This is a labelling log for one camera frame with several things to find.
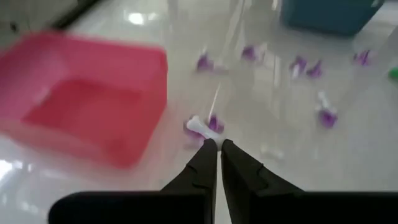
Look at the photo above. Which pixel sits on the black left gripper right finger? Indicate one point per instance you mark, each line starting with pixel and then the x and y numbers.
pixel 242 174

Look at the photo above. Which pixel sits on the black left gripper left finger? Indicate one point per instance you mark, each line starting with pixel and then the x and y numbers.
pixel 202 174

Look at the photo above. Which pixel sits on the green plastic decoration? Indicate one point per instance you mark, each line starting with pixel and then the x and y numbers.
pixel 393 73

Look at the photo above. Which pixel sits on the pink plastic bin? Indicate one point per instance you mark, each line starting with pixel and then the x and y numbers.
pixel 77 109

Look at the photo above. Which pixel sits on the teal plastic bin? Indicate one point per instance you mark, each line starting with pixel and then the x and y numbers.
pixel 326 15

